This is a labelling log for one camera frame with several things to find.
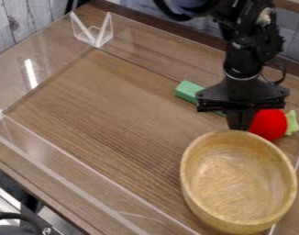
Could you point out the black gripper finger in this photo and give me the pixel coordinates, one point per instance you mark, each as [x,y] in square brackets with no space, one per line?
[247,118]
[234,119]

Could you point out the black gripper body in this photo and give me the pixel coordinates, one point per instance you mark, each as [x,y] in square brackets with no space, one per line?
[241,94]

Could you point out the red plush fruit green leaf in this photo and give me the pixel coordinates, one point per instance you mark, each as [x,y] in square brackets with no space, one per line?
[274,124]

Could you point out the wooden bowl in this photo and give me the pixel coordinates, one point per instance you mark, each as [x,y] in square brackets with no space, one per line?
[238,181]

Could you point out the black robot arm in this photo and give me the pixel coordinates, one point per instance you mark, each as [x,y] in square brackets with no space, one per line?
[247,24]

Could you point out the green foam block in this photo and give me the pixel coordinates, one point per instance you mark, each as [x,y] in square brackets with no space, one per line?
[186,91]

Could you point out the black metal stand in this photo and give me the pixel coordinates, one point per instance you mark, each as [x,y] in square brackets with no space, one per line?
[34,223]

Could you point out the clear acrylic corner bracket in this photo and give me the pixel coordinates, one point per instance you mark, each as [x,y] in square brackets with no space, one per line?
[92,36]

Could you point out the clear acrylic tray wall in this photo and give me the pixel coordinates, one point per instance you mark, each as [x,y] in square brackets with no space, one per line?
[83,195]

